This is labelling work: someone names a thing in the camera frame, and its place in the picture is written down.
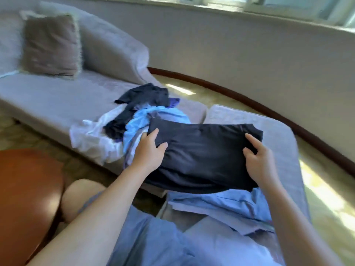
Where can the light blue gradient splatter T-shirt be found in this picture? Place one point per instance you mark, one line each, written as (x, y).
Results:
(138, 127)

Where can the white framed window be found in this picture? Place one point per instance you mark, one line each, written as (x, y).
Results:
(277, 5)

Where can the person's right leg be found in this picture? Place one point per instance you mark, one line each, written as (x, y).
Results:
(77, 196)

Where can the light blue printed T-shirt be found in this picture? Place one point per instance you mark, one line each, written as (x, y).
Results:
(233, 205)

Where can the pile of clothes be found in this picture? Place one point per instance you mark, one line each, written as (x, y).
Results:
(89, 135)

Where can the person's right forearm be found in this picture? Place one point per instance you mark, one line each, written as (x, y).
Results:
(299, 230)

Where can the grey splatter print T-shirt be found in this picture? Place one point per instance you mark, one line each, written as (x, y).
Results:
(227, 246)

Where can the round wooden table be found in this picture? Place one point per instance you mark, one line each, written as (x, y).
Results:
(25, 202)

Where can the person's left hand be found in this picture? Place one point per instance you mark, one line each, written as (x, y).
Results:
(148, 152)

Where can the dark wooden baseboard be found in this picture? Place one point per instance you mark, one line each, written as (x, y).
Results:
(266, 110)

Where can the grey velvet chaise sofa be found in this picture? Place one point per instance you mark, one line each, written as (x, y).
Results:
(50, 97)

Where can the small white flat object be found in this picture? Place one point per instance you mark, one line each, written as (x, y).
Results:
(6, 74)

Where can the dark navy T-shirt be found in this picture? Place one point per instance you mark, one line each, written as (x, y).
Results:
(205, 155)

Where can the blue denim shorts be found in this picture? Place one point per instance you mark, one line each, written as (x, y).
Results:
(150, 241)

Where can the person's right hand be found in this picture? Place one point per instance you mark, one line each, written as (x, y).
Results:
(260, 163)

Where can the brown fringed cushion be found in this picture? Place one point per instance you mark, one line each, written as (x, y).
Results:
(52, 47)

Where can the person's left forearm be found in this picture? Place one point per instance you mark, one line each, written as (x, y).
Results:
(94, 224)

